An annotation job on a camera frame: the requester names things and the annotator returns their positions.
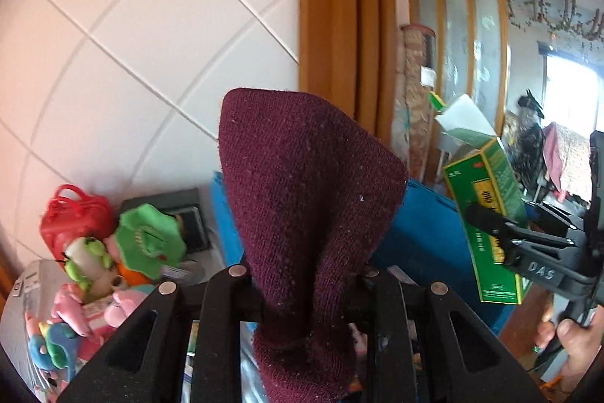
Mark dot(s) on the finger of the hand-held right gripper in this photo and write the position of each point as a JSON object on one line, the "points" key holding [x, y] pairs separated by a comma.
{"points": [[538, 266], [486, 218]]}

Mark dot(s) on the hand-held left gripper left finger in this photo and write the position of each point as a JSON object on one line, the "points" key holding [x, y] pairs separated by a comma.
{"points": [[222, 304]]}

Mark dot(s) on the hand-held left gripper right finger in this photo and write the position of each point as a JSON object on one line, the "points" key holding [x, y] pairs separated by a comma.
{"points": [[382, 304]]}

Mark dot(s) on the green cardboard carton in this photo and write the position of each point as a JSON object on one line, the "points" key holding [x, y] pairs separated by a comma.
{"points": [[490, 176]]}

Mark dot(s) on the blue plastic storage box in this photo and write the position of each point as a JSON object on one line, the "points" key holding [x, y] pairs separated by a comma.
{"points": [[424, 237]]}

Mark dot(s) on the maroon knit sock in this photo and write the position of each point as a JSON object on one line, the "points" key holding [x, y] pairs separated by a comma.
{"points": [[302, 195]]}

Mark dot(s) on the person's right hand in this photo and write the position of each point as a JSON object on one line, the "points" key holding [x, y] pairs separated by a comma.
{"points": [[580, 346]]}

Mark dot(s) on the pink cloth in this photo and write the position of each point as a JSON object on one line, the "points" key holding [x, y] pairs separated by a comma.
{"points": [[566, 157]]}

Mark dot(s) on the dark feathered figure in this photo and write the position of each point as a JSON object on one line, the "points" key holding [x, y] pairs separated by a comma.
{"points": [[528, 148]]}

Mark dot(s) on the pink plush toy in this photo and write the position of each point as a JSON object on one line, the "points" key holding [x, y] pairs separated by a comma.
{"points": [[71, 308], [125, 306]]}

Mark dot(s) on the green flower plush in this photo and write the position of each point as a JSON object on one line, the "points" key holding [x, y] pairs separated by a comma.
{"points": [[148, 237]]}

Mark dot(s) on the dark grey box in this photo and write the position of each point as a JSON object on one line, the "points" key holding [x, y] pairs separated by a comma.
{"points": [[160, 197]]}

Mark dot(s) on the window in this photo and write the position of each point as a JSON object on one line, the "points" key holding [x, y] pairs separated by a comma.
{"points": [[571, 91]]}

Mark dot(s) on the beige patterned rolled carpet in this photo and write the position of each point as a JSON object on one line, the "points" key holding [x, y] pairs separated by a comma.
{"points": [[415, 101]]}

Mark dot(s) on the green frog toy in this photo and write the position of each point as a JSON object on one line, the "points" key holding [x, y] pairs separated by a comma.
{"points": [[87, 256]]}

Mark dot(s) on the red toy handbag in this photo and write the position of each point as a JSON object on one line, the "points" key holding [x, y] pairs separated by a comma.
{"points": [[71, 223]]}

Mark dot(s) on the blue green plush toy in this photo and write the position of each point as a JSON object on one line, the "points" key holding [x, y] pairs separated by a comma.
{"points": [[54, 344]]}

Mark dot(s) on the grey plastic case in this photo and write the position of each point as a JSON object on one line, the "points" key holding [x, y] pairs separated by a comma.
{"points": [[33, 289]]}

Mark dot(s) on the wooden framed glass partition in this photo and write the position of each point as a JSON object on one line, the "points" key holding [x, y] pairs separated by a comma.
{"points": [[453, 30]]}

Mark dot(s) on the hanging vine decoration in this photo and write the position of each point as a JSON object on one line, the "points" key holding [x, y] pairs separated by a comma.
{"points": [[566, 13]]}

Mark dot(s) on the white wall switch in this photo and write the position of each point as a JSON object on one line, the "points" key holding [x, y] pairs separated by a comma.
{"points": [[428, 76]]}

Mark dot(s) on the wooden door frame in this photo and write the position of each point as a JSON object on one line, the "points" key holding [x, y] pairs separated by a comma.
{"points": [[330, 6]]}

